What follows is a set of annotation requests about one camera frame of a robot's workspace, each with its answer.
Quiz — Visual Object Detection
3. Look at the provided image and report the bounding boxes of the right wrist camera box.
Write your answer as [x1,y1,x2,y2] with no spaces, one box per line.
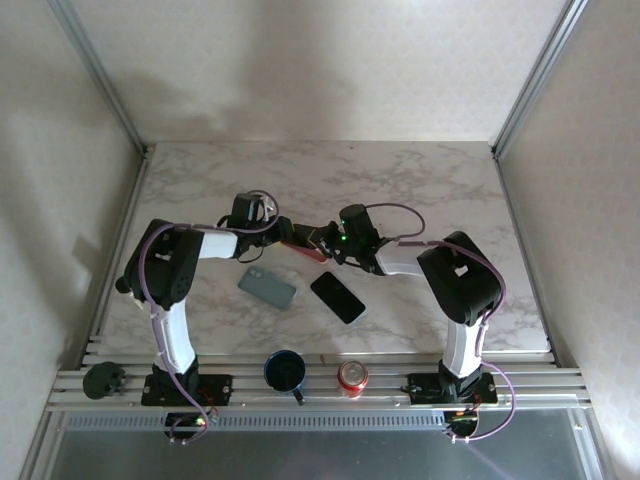
[338,203,377,241]

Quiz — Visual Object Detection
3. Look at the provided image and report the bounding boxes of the perforated grey cable duct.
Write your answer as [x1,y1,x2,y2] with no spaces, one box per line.
[64,412,447,432]

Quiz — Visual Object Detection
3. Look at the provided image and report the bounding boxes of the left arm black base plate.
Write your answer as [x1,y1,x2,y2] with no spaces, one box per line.
[141,373,235,407]

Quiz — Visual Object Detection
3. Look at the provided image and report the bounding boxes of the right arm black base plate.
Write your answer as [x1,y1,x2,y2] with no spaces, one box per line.
[407,372,500,406]

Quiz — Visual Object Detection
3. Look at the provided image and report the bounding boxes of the red drink can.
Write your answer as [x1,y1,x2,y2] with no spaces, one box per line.
[337,358,370,400]

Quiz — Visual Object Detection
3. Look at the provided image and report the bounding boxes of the grey-blue phone case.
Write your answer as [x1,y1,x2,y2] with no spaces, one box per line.
[236,264,300,312]

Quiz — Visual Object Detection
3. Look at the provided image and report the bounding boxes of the black round plug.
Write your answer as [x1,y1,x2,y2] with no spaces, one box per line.
[82,360,126,401]

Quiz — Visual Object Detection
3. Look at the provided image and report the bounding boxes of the pink phone case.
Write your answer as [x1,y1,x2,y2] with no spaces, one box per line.
[279,223,332,265]

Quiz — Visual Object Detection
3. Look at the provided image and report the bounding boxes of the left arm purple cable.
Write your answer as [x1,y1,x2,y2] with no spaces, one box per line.
[139,189,280,446]

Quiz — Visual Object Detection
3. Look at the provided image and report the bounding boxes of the grey metal panel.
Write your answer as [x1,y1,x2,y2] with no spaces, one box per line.
[19,407,619,480]

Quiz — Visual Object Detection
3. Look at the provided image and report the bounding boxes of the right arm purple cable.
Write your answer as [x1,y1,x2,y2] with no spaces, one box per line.
[368,202,516,445]

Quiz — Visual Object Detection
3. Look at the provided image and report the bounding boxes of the aluminium side rail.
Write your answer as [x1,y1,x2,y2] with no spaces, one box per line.
[77,152,151,371]

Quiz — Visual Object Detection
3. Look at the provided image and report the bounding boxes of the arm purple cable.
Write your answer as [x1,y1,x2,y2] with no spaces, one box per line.
[139,189,280,446]
[368,202,516,445]

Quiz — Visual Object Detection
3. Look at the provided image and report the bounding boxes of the black phone with pale-blue edge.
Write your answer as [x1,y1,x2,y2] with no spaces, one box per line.
[309,271,367,326]

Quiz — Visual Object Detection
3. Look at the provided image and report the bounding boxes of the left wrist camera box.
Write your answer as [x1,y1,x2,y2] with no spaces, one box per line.
[230,192,278,230]

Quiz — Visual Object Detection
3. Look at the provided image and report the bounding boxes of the small black controller board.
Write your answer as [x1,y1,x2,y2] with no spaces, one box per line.
[163,411,212,436]
[442,408,481,435]

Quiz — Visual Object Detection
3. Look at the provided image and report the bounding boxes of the aluminium frame post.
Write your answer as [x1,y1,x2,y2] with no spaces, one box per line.
[491,0,594,161]
[47,0,154,161]

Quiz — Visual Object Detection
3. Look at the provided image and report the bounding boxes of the aluminium rail bed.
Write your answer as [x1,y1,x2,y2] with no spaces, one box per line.
[47,352,590,414]

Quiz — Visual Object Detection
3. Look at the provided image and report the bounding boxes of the dark blue mug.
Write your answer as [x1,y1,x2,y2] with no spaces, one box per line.
[263,349,308,406]

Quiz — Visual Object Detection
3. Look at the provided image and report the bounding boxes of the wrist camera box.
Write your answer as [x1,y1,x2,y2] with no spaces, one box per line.
[338,203,377,241]
[230,192,278,230]

